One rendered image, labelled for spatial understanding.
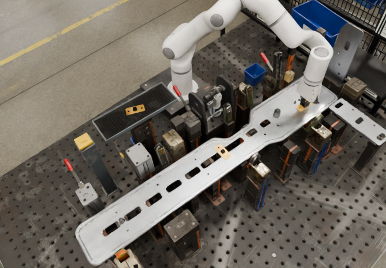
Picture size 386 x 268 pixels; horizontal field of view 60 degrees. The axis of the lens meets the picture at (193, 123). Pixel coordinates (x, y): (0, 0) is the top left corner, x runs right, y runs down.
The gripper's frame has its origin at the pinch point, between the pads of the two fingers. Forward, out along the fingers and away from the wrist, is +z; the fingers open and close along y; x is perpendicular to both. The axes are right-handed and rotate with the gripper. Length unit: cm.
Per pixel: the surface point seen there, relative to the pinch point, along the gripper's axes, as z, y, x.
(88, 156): -4, -35, -97
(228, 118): 3.3, -17.0, -33.1
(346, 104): 5.3, 11.4, 18.2
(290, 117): 5.2, -0.3, -8.3
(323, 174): 35.7, 24.3, -1.6
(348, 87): 0.5, 6.6, 23.5
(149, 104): -11, -38, -63
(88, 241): 5, -6, -114
